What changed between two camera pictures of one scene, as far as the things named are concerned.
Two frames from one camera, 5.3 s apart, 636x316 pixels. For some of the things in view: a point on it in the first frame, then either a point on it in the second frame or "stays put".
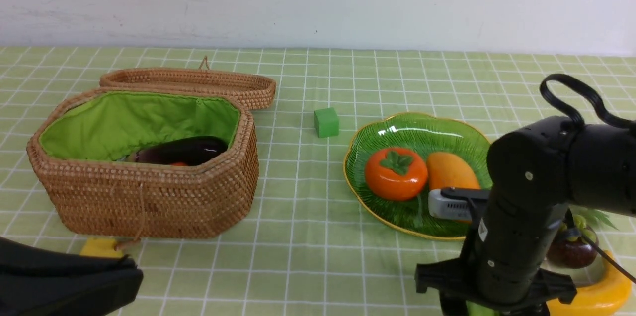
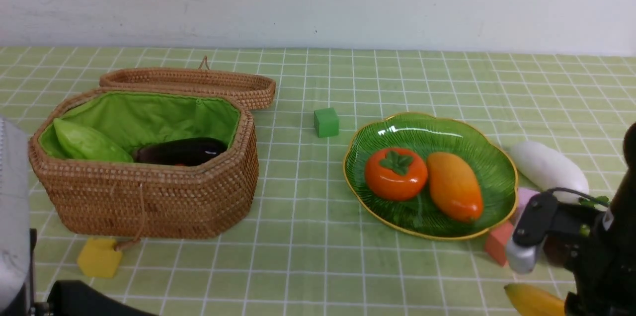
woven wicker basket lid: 252,89 stays put
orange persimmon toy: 395,174 stays put
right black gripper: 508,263 -> 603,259
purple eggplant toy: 192,150 stays put
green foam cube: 326,122 stays put
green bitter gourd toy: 474,309 -> 77,142
